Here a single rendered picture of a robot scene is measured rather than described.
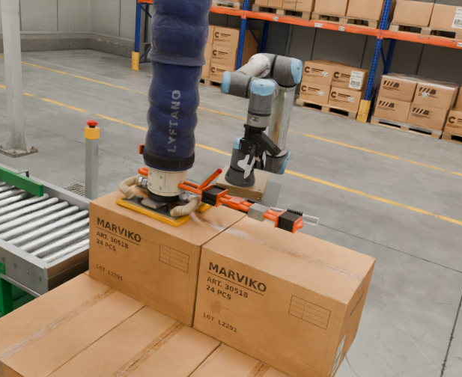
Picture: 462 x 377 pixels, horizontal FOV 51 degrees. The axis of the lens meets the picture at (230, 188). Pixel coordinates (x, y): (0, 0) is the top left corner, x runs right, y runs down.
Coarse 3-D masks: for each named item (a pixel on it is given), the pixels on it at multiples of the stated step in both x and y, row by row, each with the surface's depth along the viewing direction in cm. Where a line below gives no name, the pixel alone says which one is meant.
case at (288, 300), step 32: (256, 224) 213; (224, 256) 185; (256, 256) 187; (288, 256) 190; (320, 256) 193; (352, 256) 196; (224, 288) 190; (256, 288) 182; (288, 288) 175; (320, 288) 171; (352, 288) 174; (224, 320) 194; (256, 320) 186; (288, 320) 178; (320, 320) 171; (352, 320) 186; (256, 352) 191; (288, 352) 183; (320, 352) 175
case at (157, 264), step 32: (96, 224) 217; (128, 224) 207; (160, 224) 202; (192, 224) 206; (224, 224) 209; (96, 256) 223; (128, 256) 212; (160, 256) 202; (192, 256) 193; (128, 288) 218; (160, 288) 207; (192, 288) 198; (192, 320) 204
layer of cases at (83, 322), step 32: (64, 288) 220; (96, 288) 223; (0, 320) 195; (32, 320) 197; (64, 320) 200; (96, 320) 202; (128, 320) 204; (160, 320) 207; (0, 352) 179; (32, 352) 181; (64, 352) 183; (96, 352) 185; (128, 352) 187; (160, 352) 189; (192, 352) 191; (224, 352) 193
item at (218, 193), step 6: (210, 186) 208; (216, 186) 209; (204, 192) 201; (210, 192) 203; (216, 192) 204; (222, 192) 202; (204, 198) 203; (210, 198) 202; (216, 198) 200; (210, 204) 202; (216, 204) 201
